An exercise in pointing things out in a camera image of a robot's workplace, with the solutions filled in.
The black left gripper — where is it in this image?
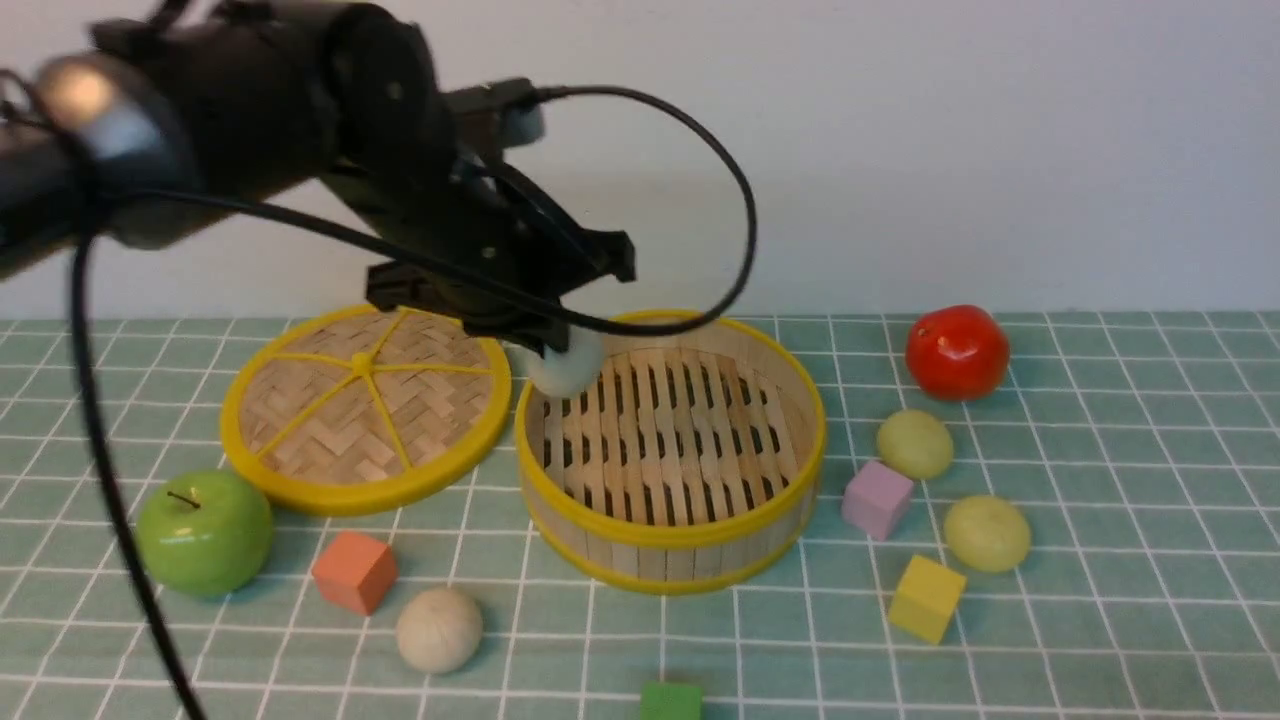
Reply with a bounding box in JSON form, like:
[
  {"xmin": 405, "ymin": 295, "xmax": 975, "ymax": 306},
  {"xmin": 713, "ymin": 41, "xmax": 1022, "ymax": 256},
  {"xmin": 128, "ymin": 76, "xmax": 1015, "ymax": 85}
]
[{"xmin": 330, "ymin": 161, "xmax": 636, "ymax": 354}]

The white bun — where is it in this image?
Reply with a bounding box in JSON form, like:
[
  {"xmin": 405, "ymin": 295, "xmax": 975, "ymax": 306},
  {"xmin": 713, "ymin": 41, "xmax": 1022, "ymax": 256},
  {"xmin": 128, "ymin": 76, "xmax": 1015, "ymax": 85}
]
[
  {"xmin": 396, "ymin": 585, "xmax": 484, "ymax": 675},
  {"xmin": 526, "ymin": 327, "xmax": 605, "ymax": 398}
]

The yellow-green bun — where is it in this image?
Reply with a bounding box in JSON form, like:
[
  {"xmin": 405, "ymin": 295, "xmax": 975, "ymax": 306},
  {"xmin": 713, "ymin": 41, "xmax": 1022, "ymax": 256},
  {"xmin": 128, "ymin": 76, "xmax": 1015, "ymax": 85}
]
[
  {"xmin": 943, "ymin": 495, "xmax": 1032, "ymax": 574},
  {"xmin": 876, "ymin": 409, "xmax": 955, "ymax": 482}
]

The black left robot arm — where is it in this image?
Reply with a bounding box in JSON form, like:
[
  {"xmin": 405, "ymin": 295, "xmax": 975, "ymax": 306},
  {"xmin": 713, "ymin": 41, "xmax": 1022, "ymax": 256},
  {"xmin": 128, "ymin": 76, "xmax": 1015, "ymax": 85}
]
[{"xmin": 3, "ymin": 1, "xmax": 636, "ymax": 352}]

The bamboo steamer lid yellow rim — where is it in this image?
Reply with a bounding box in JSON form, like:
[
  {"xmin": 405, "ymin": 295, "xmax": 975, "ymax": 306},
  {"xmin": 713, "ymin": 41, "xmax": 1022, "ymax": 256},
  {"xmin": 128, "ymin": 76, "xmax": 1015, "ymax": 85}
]
[{"xmin": 219, "ymin": 305, "xmax": 513, "ymax": 518}]

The bamboo steamer tray yellow rim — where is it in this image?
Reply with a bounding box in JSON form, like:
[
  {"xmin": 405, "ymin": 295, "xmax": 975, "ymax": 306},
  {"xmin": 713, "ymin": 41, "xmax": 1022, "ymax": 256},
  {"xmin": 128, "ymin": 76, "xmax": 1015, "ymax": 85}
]
[{"xmin": 515, "ymin": 318, "xmax": 828, "ymax": 596}]

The orange cube block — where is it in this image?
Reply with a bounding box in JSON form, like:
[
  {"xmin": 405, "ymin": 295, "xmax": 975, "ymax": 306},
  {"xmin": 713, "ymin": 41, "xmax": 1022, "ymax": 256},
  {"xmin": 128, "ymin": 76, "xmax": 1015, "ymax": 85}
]
[{"xmin": 311, "ymin": 530, "xmax": 401, "ymax": 616}]

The green apple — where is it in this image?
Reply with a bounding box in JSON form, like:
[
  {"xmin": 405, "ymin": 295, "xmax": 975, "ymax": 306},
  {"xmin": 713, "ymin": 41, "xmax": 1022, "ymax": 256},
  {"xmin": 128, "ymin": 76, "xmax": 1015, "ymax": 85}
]
[{"xmin": 134, "ymin": 469, "xmax": 275, "ymax": 598}]

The pink cube block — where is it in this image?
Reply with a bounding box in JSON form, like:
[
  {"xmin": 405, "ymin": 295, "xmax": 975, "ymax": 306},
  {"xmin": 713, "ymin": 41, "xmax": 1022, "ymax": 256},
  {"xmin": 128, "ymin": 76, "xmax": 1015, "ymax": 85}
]
[{"xmin": 840, "ymin": 460, "xmax": 916, "ymax": 542}]

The green cube block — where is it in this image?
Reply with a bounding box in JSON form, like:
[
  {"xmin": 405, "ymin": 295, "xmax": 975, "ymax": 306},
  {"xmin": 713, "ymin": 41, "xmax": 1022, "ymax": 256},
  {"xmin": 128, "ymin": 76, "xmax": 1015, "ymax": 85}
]
[{"xmin": 640, "ymin": 682, "xmax": 704, "ymax": 720}]

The red pomegranate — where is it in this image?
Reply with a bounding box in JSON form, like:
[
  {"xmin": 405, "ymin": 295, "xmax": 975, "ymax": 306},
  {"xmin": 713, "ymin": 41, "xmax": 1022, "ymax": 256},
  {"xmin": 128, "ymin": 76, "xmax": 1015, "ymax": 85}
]
[{"xmin": 905, "ymin": 304, "xmax": 1011, "ymax": 402}]

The yellow cube block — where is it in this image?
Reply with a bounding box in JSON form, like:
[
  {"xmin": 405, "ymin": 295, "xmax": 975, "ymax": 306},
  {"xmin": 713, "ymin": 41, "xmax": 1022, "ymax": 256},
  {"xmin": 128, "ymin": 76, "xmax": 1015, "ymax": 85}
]
[{"xmin": 888, "ymin": 553, "xmax": 968, "ymax": 644}]

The green checked tablecloth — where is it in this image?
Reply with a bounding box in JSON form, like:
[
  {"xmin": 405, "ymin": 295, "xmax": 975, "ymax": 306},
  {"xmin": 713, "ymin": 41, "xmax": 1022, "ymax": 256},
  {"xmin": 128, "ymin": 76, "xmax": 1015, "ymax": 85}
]
[{"xmin": 0, "ymin": 313, "xmax": 1280, "ymax": 720}]

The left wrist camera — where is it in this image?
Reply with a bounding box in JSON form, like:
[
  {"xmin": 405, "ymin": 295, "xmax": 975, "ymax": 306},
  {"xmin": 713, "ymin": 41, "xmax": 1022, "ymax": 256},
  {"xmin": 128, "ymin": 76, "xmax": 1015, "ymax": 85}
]
[{"xmin": 444, "ymin": 77, "xmax": 547, "ymax": 160}]

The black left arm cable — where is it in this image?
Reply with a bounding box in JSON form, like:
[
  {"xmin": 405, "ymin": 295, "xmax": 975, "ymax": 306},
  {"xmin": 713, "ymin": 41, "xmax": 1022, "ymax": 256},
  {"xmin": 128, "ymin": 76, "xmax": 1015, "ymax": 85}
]
[{"xmin": 68, "ymin": 85, "xmax": 758, "ymax": 720}]

